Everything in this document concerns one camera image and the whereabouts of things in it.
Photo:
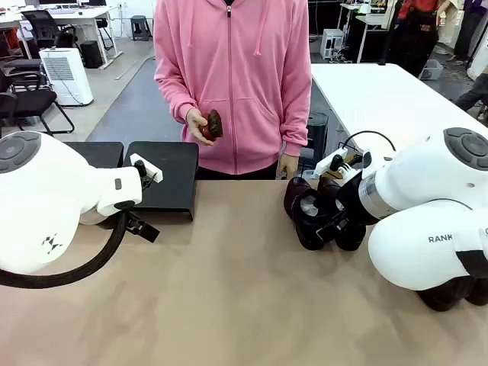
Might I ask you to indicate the standing person dark trousers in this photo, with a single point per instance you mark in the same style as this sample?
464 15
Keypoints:
467 30

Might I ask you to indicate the white computer case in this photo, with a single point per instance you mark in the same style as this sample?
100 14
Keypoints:
331 43

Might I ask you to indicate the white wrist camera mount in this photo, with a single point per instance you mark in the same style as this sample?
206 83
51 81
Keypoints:
153 172
329 162

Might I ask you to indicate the open cardboard box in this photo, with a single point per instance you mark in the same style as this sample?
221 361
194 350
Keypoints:
334 174

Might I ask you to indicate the bent leg in dark trousers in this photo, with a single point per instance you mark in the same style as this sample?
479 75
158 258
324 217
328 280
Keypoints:
472 95

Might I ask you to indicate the black visitor chair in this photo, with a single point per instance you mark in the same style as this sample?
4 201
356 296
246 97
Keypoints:
30 103

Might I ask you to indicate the grey storage bin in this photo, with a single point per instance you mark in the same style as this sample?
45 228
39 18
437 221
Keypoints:
431 70

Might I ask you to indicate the small white workbench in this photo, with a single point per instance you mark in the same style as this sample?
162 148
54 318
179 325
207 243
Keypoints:
368 18

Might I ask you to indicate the white air purifier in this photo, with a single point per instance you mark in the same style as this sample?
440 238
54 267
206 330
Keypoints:
68 84

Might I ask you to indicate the brown wooden shoe brush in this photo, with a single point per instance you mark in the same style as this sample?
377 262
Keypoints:
213 124

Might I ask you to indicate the small white box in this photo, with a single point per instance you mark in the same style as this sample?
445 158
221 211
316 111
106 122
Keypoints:
308 174

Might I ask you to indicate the person's right forearm pink sleeve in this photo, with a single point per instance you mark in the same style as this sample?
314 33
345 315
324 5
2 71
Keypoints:
175 95

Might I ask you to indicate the large white table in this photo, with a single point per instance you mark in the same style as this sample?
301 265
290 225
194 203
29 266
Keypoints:
381 99

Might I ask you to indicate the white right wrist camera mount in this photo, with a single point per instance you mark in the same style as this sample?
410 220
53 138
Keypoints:
329 162

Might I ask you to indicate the person's right hand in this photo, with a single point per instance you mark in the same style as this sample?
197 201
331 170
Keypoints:
195 124

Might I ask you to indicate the black mesh office chair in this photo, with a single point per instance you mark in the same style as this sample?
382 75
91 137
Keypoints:
42 24

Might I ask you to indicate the person in pink hoodie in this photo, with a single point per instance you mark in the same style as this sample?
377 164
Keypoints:
244 76

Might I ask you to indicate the person's left forearm pink sleeve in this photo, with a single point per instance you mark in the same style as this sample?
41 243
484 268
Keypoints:
295 122

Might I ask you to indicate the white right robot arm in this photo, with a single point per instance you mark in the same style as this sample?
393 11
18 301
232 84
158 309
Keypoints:
419 183

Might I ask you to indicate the person's left hand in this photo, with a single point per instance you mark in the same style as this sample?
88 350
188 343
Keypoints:
286 165

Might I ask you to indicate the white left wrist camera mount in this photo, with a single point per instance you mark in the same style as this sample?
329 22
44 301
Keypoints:
153 172

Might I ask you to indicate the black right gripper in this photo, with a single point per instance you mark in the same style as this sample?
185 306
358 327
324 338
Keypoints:
352 202

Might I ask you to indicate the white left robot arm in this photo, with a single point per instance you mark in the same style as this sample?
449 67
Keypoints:
45 209

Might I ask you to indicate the long white office desk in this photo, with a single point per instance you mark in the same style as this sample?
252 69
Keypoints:
76 14

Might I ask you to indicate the person in black apron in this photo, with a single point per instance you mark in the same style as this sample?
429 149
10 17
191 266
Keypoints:
415 34

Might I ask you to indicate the black computer tower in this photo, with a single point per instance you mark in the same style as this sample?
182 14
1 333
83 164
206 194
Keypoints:
90 55

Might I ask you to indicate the grey plastic stool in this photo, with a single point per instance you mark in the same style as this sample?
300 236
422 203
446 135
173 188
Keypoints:
140 24

